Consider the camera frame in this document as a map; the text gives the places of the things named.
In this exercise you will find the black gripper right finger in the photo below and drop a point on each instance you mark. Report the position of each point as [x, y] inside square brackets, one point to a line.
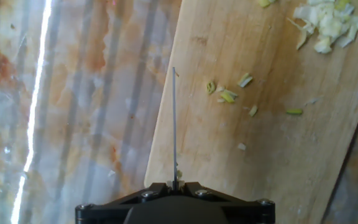
[247, 213]

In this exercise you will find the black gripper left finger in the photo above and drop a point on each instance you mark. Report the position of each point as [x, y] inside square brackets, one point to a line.
[104, 211]

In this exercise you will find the steel cleaver knife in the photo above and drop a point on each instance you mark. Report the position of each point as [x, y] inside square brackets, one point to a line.
[174, 130]

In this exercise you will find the pale green scallion piece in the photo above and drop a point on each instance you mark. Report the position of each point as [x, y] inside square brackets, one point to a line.
[329, 25]

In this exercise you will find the wooden cutting board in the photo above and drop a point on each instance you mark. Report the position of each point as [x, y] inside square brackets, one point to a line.
[259, 171]

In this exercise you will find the small scallion scrap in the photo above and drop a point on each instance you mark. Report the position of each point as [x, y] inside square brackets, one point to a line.
[241, 146]

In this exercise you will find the small green scallion slice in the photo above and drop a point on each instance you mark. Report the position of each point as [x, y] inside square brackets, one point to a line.
[264, 2]
[253, 110]
[294, 111]
[210, 88]
[228, 96]
[245, 80]

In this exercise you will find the orange white marbled mat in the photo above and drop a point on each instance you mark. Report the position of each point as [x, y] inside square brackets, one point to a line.
[73, 93]

